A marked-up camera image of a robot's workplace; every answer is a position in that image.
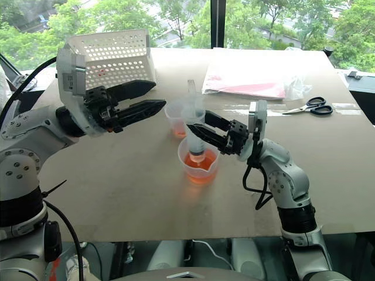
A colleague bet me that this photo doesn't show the white perforated plastic basket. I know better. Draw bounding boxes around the white perforated plastic basket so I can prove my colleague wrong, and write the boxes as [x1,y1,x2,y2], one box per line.
[64,29,157,92]

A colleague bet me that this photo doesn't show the grey robot torso top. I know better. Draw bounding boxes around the grey robot torso top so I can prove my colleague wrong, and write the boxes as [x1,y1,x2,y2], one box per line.
[110,264,295,281]

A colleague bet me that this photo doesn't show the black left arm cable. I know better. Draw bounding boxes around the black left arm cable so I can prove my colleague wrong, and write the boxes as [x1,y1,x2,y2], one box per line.
[0,56,58,131]

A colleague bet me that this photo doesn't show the black cable at robot torso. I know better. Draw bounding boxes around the black cable at robot torso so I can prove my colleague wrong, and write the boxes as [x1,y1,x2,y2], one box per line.
[43,200,86,281]

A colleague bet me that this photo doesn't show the grey rounded shape under table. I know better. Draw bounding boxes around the grey rounded shape under table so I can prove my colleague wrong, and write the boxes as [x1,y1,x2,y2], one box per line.
[230,238,267,279]
[145,239,189,272]

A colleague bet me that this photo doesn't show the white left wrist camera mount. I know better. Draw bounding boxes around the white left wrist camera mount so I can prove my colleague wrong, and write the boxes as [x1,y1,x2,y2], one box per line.
[56,47,104,139]

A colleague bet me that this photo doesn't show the black box beside table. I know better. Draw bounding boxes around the black box beside table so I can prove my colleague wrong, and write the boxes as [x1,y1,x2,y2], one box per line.
[345,69,375,109]

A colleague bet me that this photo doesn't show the clear cup full red liquid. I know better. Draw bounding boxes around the clear cup full red liquid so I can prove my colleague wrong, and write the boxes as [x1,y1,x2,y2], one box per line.
[177,137,221,186]

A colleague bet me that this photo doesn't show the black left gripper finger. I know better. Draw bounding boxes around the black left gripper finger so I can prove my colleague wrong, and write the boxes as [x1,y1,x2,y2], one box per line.
[107,79,157,104]
[117,99,168,129]

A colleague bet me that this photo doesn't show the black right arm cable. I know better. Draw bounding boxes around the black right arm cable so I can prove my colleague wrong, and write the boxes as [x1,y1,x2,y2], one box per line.
[242,145,274,211]

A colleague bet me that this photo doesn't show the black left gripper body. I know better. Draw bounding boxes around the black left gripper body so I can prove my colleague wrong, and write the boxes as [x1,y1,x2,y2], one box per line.
[83,85,124,135]

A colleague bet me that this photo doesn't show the black zip tie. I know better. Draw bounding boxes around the black zip tie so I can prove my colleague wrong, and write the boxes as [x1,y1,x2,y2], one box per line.
[40,179,68,200]

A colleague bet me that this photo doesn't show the crumpled clear plastic bag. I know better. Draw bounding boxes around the crumpled clear plastic bag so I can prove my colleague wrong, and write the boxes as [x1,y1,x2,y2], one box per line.
[282,72,313,102]

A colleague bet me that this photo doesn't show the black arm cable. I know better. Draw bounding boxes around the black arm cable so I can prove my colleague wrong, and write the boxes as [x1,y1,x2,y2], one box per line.
[242,145,274,211]
[0,56,58,131]

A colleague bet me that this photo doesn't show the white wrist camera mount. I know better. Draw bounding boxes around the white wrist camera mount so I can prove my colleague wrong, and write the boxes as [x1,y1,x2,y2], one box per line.
[56,47,104,139]
[238,99,268,162]

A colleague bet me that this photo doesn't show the black handled scissors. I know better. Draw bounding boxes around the black handled scissors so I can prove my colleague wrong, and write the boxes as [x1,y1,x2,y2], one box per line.
[281,96,334,116]

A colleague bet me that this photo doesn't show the thin white cable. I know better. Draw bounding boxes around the thin white cable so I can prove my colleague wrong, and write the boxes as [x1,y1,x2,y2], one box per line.
[191,239,236,270]

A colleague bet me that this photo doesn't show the black window frame post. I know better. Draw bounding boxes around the black window frame post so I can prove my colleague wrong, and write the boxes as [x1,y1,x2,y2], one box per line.
[210,0,227,49]

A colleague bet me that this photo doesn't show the clear plastic syringe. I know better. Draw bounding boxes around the clear plastic syringe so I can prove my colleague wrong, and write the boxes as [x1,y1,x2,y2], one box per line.
[181,79,207,165]

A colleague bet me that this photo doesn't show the clear cup little red liquid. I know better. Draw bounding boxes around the clear cup little red liquid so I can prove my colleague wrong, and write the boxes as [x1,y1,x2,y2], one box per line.
[164,99,189,139]

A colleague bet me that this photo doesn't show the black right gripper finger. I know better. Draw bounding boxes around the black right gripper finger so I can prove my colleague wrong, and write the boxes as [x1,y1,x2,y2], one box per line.
[186,123,229,150]
[203,110,233,132]

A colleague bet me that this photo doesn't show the red paper in clear sleeve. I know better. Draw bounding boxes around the red paper in clear sleeve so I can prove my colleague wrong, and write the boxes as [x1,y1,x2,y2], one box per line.
[201,47,297,101]

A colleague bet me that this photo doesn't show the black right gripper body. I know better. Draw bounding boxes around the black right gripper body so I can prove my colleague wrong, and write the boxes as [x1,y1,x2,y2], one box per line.
[220,119,250,156]

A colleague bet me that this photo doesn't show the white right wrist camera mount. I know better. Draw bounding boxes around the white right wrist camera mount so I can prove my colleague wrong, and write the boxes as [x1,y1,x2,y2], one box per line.
[238,99,268,162]

